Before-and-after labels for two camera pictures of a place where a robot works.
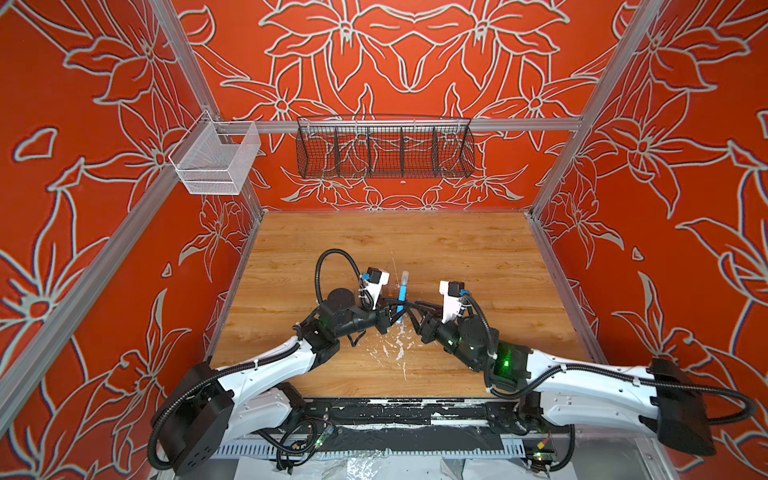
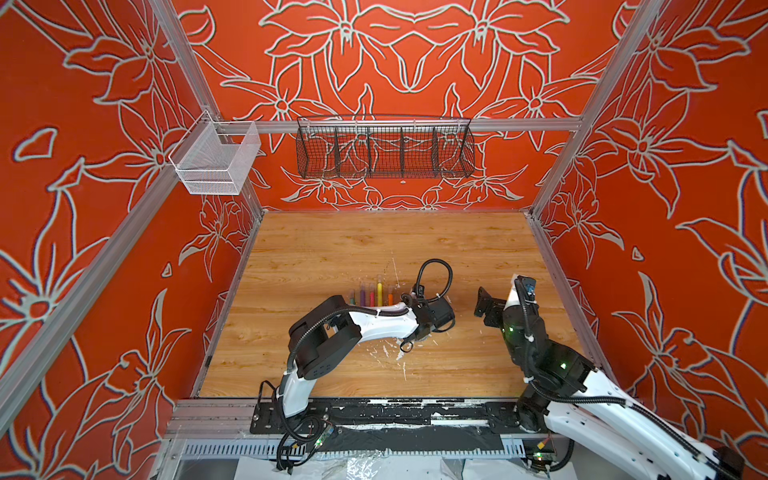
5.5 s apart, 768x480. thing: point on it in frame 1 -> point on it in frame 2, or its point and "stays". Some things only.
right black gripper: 428,325 -> 494,309
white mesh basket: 215,157 stays
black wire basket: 376,147 stays
